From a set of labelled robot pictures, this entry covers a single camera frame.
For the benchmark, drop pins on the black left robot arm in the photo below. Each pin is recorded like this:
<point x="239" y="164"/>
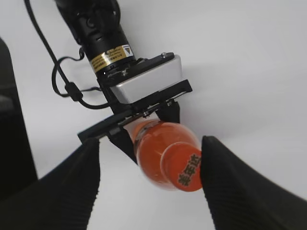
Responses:
<point x="95" y="26"/>

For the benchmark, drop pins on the orange soda plastic bottle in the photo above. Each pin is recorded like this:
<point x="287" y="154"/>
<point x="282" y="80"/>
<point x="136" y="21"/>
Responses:
<point x="150" y="139"/>

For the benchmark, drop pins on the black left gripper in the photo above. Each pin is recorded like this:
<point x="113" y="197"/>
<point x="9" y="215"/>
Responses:
<point x="162" y="102"/>

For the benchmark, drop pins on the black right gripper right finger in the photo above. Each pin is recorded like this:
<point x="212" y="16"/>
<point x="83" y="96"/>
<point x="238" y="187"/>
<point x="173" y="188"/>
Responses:
<point x="240" y="198"/>

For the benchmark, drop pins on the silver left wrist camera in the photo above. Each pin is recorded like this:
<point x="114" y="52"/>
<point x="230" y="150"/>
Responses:
<point x="149" y="82"/>

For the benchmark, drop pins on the orange bottle cap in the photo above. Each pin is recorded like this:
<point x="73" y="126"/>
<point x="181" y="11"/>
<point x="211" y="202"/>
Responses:
<point x="180" y="165"/>

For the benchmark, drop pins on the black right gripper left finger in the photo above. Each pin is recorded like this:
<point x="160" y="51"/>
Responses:
<point x="61" y="200"/>

